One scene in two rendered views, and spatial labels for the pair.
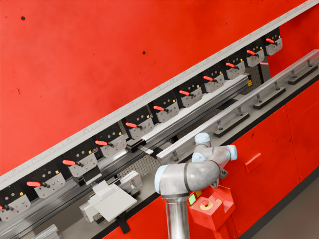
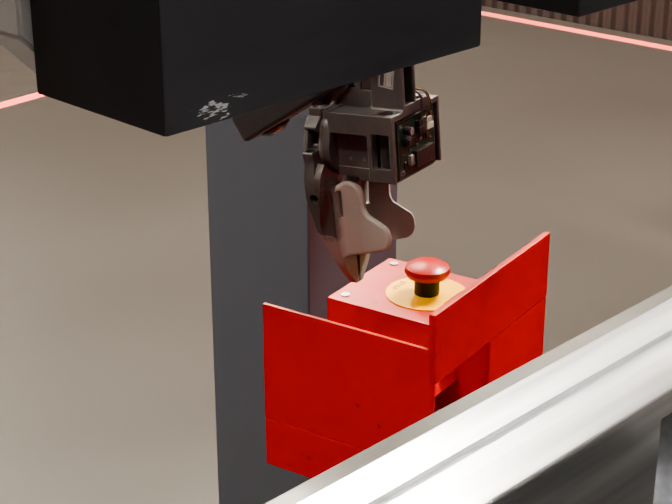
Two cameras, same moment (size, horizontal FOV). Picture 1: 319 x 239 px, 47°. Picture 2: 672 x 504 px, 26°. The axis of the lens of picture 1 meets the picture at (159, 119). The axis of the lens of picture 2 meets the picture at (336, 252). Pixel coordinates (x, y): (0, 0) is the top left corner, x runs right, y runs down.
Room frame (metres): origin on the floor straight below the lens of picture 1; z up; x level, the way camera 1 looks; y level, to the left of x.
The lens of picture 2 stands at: (2.72, -0.53, 1.31)
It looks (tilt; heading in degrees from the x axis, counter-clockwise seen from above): 23 degrees down; 161
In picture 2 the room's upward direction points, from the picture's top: straight up
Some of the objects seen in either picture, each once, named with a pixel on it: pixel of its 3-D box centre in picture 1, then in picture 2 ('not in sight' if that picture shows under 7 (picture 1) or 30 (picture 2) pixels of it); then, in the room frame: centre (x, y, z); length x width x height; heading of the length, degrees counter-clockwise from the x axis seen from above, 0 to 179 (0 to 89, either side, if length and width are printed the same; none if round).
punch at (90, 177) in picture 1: (91, 173); not in sight; (1.82, 0.46, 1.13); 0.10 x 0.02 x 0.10; 117
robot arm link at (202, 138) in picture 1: (203, 144); not in sight; (1.69, -0.17, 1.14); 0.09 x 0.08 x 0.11; 155
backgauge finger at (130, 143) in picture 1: (140, 146); not in sight; (2.15, 0.18, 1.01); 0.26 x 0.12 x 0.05; 27
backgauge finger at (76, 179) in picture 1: (88, 179); not in sight; (1.97, 0.53, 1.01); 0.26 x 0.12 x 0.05; 27
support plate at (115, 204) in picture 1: (111, 201); not in sight; (1.68, 0.40, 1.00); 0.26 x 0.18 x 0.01; 27
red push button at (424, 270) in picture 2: (205, 204); (427, 281); (1.65, -0.08, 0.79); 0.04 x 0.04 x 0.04
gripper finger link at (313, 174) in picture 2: not in sight; (329, 178); (1.70, -0.19, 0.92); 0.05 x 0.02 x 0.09; 128
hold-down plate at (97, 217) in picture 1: (117, 205); not in sight; (1.78, 0.40, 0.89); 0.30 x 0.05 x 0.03; 117
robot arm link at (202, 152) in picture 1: (203, 155); not in sight; (1.59, -0.15, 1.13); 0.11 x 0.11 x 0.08; 65
